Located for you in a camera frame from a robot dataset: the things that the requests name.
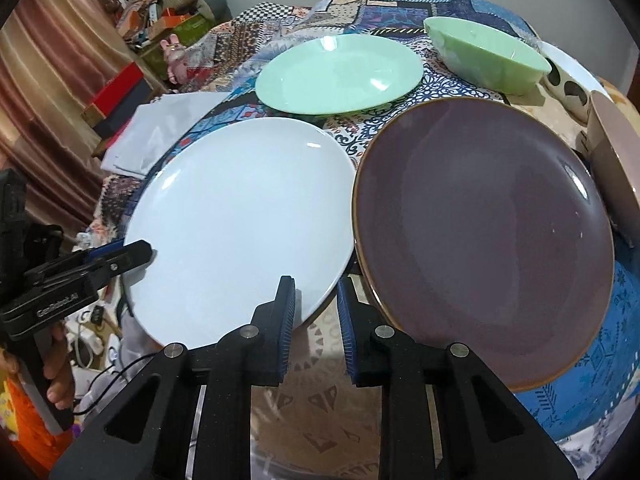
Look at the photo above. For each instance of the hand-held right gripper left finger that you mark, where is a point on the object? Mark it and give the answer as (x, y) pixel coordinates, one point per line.
(286, 330)

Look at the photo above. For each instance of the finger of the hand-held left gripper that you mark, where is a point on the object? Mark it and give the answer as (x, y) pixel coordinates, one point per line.
(130, 256)
(102, 251)

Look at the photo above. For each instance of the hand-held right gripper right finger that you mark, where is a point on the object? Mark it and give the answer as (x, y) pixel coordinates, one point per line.
(347, 330)

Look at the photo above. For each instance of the white plate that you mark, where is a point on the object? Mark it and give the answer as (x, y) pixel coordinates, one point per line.
(235, 220)

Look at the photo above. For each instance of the purple plate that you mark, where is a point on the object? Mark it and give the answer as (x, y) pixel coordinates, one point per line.
(485, 240)

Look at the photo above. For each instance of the green plate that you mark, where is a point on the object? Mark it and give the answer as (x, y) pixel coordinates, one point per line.
(340, 72)

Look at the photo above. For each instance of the green bowl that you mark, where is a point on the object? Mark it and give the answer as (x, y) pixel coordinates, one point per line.
(480, 45)

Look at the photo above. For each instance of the pink bowl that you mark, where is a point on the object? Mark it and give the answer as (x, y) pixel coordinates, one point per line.
(620, 160)

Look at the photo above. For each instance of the person's left hand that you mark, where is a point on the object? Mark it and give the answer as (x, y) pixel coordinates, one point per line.
(60, 390)

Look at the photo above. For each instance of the white power strip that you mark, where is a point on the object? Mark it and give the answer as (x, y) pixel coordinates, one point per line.
(87, 342)

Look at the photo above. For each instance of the grey paper sheets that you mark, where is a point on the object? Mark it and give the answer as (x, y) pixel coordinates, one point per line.
(150, 130)

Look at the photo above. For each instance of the orange clothing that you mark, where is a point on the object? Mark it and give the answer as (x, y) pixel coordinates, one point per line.
(30, 425)

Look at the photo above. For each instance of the dark box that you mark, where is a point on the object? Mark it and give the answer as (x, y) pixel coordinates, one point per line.
(127, 105)

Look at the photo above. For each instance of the red box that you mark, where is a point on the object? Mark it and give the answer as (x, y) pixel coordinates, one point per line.
(117, 85)

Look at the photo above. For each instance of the brown curtain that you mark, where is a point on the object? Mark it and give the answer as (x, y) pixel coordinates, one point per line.
(50, 85)

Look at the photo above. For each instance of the pink bunny toy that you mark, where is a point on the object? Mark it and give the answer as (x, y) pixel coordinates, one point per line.
(175, 57)

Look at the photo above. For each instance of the white spotted bowl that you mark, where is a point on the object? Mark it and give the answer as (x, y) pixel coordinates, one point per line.
(565, 87)

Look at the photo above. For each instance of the patchwork printed blanket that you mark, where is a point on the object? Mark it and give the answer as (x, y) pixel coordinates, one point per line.
(450, 7)

